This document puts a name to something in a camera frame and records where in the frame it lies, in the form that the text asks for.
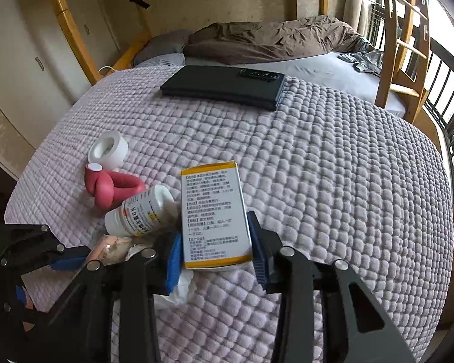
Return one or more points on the dark window railing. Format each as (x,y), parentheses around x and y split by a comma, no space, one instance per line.
(439,83)

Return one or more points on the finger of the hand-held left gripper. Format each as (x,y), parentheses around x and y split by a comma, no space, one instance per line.
(68,262)
(7,314)

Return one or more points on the dark foldable phone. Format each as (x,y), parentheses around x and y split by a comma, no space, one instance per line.
(219,87)

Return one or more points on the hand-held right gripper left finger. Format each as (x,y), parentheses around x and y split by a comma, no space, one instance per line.
(174,264)

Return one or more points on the crumpled white tissue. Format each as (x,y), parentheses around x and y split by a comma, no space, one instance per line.
(177,291)

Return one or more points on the wooden bunk ladder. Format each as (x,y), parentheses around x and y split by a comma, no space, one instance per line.
(387,45)

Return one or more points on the brown duvet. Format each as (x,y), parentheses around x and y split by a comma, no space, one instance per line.
(268,41)

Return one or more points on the grey garment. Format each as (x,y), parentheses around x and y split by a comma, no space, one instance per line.
(367,60)

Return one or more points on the grey pillow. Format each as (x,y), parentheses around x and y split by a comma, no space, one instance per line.
(159,43)

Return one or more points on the white tape roll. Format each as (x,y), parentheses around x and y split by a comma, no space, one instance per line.
(117,151)

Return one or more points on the grey bed sheet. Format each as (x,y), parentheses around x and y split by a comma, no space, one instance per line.
(325,72)

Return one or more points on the white wardrobe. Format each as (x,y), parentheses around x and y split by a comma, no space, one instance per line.
(22,45)

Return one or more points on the striped pillow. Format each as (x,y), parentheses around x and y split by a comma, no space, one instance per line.
(162,60)

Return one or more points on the beige wrapper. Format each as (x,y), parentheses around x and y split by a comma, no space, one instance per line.
(111,249)

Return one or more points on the beige curtain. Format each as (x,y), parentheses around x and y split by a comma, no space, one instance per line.
(353,3)

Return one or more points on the white pill bottle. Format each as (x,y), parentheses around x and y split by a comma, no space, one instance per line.
(136,211)

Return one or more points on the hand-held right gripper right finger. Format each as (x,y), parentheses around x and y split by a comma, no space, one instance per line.
(259,257)

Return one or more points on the wooden bunk bed frame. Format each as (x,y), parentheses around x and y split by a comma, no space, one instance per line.
(72,34)

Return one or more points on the white orange medicine box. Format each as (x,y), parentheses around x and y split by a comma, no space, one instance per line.
(212,215)

